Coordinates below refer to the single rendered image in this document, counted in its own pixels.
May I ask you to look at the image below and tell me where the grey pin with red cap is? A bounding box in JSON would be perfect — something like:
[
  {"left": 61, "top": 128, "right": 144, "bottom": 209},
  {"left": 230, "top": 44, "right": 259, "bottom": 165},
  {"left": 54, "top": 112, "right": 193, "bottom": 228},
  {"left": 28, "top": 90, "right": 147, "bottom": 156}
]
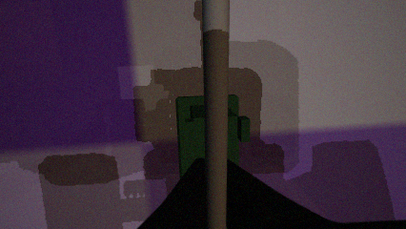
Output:
[{"left": 202, "top": 0, "right": 230, "bottom": 229}]

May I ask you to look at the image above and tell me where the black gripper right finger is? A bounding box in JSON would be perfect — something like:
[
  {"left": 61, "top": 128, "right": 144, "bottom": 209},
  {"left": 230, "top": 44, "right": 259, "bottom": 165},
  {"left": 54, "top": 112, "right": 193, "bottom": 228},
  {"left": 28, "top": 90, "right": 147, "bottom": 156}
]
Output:
[{"left": 226, "top": 159, "right": 406, "bottom": 229}]

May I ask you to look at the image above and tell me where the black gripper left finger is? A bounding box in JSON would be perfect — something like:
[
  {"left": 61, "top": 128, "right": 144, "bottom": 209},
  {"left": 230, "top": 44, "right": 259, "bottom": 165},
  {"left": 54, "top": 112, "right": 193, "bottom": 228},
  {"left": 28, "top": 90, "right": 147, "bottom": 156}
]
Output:
[{"left": 137, "top": 157, "right": 207, "bottom": 229}]

